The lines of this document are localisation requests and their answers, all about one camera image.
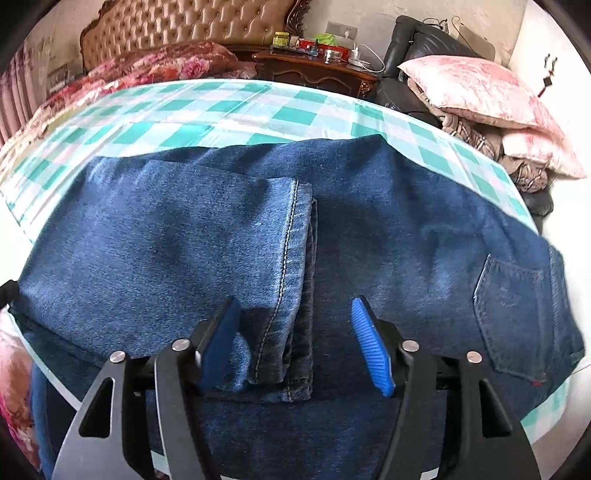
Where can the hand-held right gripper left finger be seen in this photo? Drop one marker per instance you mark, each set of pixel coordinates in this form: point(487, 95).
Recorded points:
point(220, 346)

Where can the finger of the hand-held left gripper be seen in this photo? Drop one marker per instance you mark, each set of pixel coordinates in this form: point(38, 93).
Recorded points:
point(7, 293)

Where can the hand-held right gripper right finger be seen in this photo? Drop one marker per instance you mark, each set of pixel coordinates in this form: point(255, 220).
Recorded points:
point(371, 346)

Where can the blue denim pants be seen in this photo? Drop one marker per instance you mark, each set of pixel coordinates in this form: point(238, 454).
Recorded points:
point(415, 240)

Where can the pink floral quilt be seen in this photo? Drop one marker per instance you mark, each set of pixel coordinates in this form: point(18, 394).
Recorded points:
point(16, 392)

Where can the pink curtain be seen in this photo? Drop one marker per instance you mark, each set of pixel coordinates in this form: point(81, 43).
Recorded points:
point(18, 101)

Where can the brown plaid blanket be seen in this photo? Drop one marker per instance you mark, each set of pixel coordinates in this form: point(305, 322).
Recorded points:
point(526, 173)

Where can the teal checked cloth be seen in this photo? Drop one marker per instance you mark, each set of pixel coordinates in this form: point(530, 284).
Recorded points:
point(277, 115)

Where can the small pink floral pillow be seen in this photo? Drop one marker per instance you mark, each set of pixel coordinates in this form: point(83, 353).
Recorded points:
point(549, 147)

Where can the red floral blanket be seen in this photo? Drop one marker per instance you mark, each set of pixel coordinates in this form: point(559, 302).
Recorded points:
point(152, 64)

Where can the large pink floral pillow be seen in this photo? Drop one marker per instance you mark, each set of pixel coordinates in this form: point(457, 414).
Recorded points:
point(485, 87)

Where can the dark wooden nightstand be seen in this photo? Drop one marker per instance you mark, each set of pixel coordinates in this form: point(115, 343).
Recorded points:
point(300, 69)

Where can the white power strip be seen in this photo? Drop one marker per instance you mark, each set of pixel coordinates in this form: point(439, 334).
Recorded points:
point(364, 57)

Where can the round metal tin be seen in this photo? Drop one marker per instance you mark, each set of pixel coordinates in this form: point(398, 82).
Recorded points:
point(334, 56)

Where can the red tin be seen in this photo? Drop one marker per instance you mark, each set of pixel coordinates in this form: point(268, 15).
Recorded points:
point(307, 45)

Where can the green bag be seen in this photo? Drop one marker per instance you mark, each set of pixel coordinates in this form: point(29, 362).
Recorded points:
point(327, 39)

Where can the black leather chair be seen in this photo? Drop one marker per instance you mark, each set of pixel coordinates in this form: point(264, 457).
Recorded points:
point(401, 37)

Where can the green jar with yellow lid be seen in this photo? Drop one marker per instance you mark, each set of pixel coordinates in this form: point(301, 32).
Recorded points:
point(280, 39)

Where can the beige tote bag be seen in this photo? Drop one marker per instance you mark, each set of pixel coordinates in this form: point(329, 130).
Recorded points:
point(471, 39)

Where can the tufted tan headboard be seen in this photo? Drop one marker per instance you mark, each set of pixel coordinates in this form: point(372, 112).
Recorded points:
point(184, 23)

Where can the grey wall outlet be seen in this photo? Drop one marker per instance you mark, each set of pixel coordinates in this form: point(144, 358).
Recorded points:
point(341, 30)

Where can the dark red wall ornament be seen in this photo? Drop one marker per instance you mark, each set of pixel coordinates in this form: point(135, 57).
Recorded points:
point(547, 78)

